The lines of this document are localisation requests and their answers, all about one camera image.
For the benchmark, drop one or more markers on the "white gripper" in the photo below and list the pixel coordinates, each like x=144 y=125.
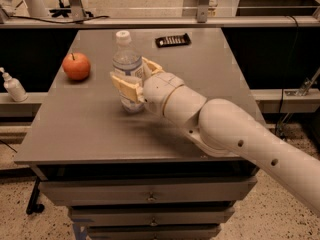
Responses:
x=160 y=91

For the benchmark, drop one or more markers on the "blue label plastic water bottle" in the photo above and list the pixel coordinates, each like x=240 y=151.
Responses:
x=127 y=62

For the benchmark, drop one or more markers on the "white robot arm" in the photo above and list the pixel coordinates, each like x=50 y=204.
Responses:
x=219 y=127

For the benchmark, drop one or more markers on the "white pump dispenser bottle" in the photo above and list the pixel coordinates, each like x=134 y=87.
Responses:
x=13 y=87

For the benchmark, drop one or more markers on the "black snack bar wrapper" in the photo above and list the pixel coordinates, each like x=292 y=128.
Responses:
x=173 y=41

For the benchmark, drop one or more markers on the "red apple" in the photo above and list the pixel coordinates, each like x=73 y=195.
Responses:
x=76 y=66

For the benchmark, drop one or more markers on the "grey drawer cabinet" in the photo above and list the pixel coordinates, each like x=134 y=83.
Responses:
x=122 y=176

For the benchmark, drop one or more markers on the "grey metal rail frame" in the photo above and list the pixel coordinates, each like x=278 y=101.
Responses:
x=21 y=19

